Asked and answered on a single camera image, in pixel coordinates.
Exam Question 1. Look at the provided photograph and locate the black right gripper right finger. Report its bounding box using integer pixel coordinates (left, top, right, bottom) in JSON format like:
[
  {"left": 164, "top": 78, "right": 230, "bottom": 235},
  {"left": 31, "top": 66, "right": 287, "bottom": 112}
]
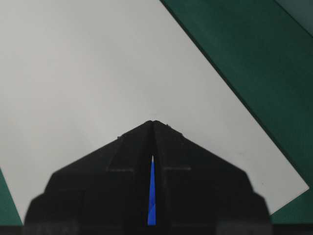
[{"left": 154, "top": 121, "right": 271, "bottom": 235}]

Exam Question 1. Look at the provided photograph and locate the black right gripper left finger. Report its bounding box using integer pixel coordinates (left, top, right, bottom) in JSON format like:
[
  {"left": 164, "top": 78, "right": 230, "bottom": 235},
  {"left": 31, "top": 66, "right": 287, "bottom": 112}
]
[{"left": 23, "top": 121, "right": 153, "bottom": 235}]

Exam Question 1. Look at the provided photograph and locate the small blue gear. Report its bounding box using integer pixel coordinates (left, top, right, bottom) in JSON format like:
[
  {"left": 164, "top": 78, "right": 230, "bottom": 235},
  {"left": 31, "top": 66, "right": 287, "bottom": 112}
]
[{"left": 148, "top": 156, "right": 157, "bottom": 226}]

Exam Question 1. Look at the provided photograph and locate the white rectangular board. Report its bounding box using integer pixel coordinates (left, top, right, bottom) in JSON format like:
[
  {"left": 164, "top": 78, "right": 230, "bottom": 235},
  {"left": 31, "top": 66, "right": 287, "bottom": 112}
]
[{"left": 0, "top": 0, "right": 309, "bottom": 224}]

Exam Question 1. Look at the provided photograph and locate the green table cloth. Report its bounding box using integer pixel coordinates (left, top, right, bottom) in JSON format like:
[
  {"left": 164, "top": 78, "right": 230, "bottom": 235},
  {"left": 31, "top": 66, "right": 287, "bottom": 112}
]
[{"left": 0, "top": 0, "right": 313, "bottom": 226}]

